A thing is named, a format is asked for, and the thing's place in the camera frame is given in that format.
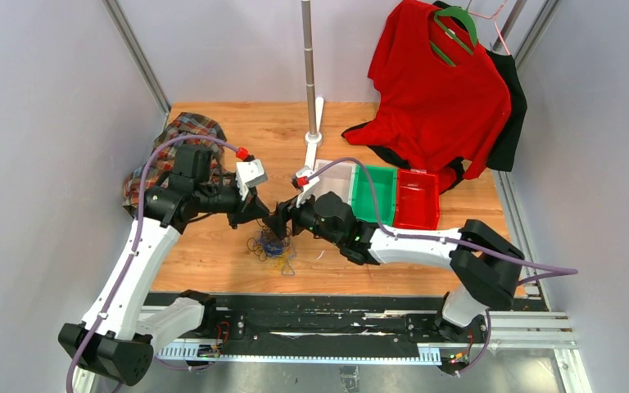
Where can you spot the aluminium frame post right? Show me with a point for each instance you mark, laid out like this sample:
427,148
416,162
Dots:
536,29

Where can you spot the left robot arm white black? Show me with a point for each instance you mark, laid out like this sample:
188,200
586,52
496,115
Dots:
112,340

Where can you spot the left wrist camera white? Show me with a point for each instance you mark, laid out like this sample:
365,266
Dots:
249,174

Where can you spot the white plastic bin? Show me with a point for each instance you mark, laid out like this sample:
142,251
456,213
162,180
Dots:
338,179

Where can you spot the black t-shirt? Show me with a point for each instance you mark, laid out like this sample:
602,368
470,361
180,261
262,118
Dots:
504,147

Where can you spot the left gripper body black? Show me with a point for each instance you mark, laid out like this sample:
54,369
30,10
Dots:
235,210

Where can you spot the plaid flannel shirt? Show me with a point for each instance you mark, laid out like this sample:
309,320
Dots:
186,123

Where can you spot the aluminium frame post left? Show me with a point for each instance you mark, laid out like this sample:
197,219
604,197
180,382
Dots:
125,29

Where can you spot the green plastic bin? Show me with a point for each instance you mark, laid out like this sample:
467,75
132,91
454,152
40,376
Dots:
381,192

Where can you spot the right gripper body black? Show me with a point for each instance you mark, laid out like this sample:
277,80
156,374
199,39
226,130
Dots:
304,219

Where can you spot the aluminium frame post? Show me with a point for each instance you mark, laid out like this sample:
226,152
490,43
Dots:
125,29
536,29

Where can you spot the metal pole with white base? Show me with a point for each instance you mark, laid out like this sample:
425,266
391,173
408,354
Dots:
315,104

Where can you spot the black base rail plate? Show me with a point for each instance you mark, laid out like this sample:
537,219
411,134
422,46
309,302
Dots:
331,328

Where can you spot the red plastic bin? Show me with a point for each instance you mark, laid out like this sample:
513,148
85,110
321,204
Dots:
417,200

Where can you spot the red t-shirt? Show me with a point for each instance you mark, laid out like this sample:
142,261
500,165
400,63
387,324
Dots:
431,116

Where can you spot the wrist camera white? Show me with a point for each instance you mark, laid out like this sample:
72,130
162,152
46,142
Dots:
305,181
249,174

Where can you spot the green clothes hanger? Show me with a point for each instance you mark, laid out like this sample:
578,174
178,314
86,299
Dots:
452,35

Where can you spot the pink wire hanger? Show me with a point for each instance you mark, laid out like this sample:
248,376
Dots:
493,11

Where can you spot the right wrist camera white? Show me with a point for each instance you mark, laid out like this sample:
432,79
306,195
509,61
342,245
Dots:
305,181

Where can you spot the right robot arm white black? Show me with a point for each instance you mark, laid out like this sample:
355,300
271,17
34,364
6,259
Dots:
486,264

